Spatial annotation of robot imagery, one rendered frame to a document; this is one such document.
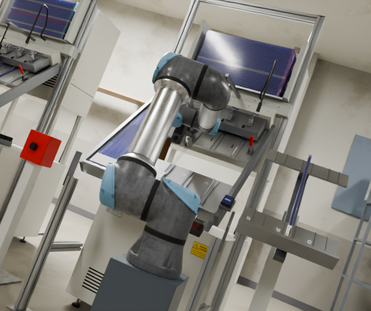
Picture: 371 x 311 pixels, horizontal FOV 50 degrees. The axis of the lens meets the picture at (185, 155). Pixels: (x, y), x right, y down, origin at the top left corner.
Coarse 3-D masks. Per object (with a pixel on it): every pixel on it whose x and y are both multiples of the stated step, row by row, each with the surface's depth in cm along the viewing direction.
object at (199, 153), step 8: (296, 56) 228; (304, 80) 247; (296, 104) 248; (288, 120) 240; (288, 128) 249; (176, 144) 240; (280, 144) 241; (192, 152) 248; (200, 152) 234; (208, 152) 233; (264, 152) 223; (168, 160) 270; (208, 160) 260; (216, 160) 240; (224, 160) 229; (232, 160) 228; (232, 168) 252; (240, 168) 233; (256, 168) 222; (272, 168) 242; (256, 176) 223; (248, 200) 221; (256, 208) 246
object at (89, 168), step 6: (84, 162) 181; (90, 162) 181; (84, 168) 184; (90, 168) 182; (96, 168) 180; (102, 168) 178; (90, 174) 185; (96, 174) 182; (102, 174) 180; (198, 210) 162; (204, 210) 160; (210, 210) 159; (198, 216) 164; (204, 216) 162; (210, 216) 160
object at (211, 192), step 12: (156, 168) 181; (180, 168) 182; (180, 180) 176; (192, 180) 176; (204, 180) 176; (216, 180) 176; (204, 192) 170; (216, 192) 170; (228, 192) 171; (204, 204) 165; (216, 204) 165
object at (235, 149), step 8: (200, 136) 201; (208, 136) 201; (216, 136) 201; (224, 136) 201; (232, 136) 201; (240, 136) 201; (200, 144) 196; (208, 144) 196; (216, 144) 196; (224, 144) 196; (232, 144) 196; (240, 144) 196; (248, 144) 196; (256, 144) 196; (216, 152) 192; (224, 152) 191; (232, 152) 191; (240, 152) 191; (240, 160) 188; (248, 160) 187
